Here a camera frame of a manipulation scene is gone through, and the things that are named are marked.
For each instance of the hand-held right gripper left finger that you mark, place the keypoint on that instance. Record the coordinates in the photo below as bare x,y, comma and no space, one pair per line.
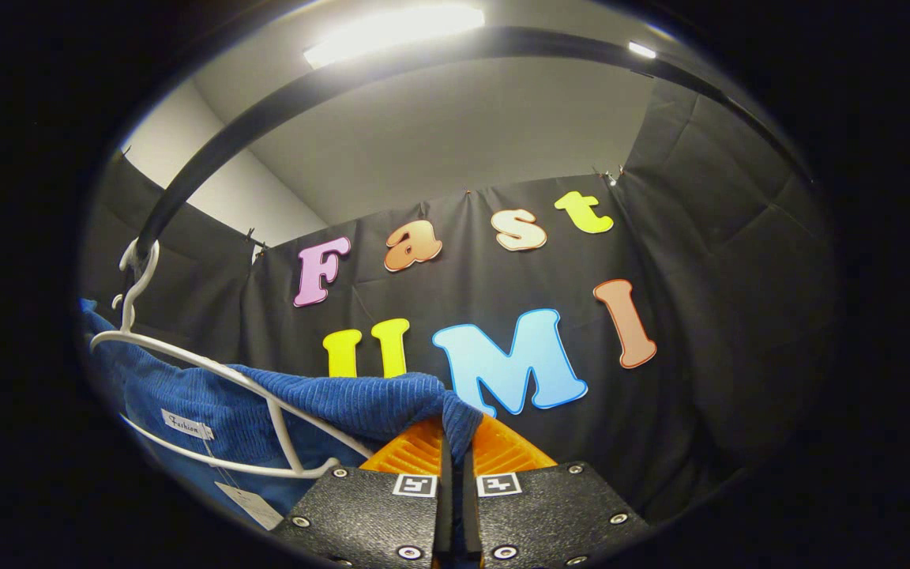
445,514

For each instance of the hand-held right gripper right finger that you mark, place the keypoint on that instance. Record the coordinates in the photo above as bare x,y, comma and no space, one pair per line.
469,514

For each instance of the white clothes hanger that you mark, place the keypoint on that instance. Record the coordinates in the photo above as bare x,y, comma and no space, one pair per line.
309,472

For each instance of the black clothes rack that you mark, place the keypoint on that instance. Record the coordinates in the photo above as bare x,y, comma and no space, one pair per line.
281,101

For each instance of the black backdrop cloth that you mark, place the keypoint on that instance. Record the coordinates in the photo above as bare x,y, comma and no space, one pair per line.
700,276

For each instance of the long ceiling light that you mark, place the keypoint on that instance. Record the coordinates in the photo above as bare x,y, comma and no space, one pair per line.
392,32

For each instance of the small ceiling light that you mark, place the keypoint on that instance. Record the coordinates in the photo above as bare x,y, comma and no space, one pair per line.
642,50

